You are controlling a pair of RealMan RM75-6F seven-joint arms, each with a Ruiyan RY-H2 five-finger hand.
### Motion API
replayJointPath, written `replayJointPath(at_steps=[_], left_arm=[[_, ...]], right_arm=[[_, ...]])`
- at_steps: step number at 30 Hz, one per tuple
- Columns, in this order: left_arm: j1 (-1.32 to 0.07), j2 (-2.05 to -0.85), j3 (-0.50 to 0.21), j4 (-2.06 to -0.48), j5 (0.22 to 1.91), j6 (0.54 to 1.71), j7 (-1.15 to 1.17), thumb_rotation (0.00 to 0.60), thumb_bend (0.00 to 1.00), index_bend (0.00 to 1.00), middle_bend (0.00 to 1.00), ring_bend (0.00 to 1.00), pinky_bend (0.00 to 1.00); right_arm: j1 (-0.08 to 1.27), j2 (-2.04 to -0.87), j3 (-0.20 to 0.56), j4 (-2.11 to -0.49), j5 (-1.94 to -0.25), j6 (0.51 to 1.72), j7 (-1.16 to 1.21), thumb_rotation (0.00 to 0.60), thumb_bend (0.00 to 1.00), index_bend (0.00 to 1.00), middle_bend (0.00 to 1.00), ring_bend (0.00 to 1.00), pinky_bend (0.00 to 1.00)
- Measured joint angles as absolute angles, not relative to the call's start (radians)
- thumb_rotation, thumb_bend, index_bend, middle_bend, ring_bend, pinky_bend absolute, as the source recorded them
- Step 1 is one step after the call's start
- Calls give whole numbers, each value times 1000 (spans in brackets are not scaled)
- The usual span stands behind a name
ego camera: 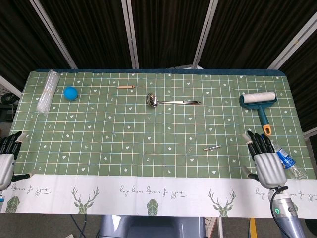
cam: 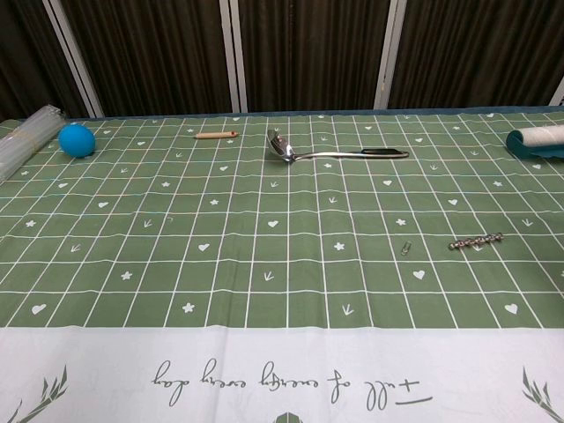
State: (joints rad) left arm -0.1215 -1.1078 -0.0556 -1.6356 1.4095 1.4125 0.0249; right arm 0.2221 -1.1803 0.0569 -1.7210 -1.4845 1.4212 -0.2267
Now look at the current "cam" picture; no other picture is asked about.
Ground clear plastic bundle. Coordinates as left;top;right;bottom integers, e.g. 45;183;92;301
0;104;68;182

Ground green grid tablecloth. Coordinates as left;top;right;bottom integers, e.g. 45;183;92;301
0;112;564;423

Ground stainless steel ladle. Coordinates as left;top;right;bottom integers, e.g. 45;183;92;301
266;129;411;165

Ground small wooden stick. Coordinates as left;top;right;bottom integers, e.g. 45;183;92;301
195;130;239;141

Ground dark pleated screen panel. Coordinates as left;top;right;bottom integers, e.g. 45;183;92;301
0;0;92;122
237;0;389;114
61;0;241;119
387;0;564;110

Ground blue ball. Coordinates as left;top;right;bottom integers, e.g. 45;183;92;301
58;124;97;159

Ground teal lint roller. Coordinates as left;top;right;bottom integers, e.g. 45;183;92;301
505;124;564;161

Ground white screen frame post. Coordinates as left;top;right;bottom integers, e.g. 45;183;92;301
41;0;106;119
372;0;409;111
548;78;564;108
219;0;249;114

